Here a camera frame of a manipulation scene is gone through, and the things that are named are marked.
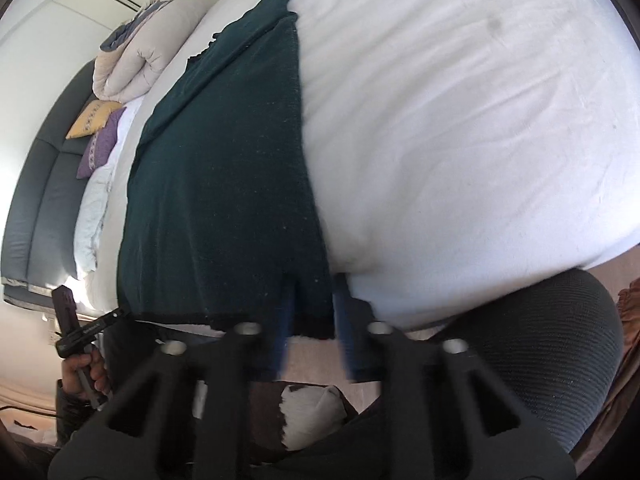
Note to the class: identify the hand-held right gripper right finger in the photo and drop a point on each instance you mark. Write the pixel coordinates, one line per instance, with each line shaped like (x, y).
(347, 340)

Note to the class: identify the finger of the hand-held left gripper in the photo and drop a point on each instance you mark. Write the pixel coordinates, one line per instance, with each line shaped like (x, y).
(65, 310)

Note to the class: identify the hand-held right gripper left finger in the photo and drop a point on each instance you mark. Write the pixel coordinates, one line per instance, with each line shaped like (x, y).
(281, 345)

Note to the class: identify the dark green sweater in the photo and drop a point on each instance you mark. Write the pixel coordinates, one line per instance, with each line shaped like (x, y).
(215, 185)

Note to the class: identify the person's left forearm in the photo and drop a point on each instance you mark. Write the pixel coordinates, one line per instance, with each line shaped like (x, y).
(70, 420)

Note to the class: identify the person's left hand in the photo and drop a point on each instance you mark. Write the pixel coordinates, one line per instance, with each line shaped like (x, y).
(75, 367)

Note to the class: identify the cowhide rug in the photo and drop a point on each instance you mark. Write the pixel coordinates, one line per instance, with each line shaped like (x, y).
(310, 415)

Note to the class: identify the white pillow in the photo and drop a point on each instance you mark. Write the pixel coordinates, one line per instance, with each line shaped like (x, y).
(90, 220)

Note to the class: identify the grey upholstered headboard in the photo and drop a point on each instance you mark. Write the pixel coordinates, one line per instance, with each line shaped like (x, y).
(40, 200)

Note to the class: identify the purple patterned pillow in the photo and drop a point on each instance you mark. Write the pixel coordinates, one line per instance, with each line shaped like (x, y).
(100, 147)

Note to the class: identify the yellow patterned pillow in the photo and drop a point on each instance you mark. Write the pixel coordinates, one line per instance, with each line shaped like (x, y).
(92, 120)

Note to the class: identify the bed with white sheet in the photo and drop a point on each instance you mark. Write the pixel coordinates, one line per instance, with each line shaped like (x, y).
(450, 135)

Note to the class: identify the folded beige duvet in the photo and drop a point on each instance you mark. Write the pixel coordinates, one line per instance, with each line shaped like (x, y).
(145, 55)

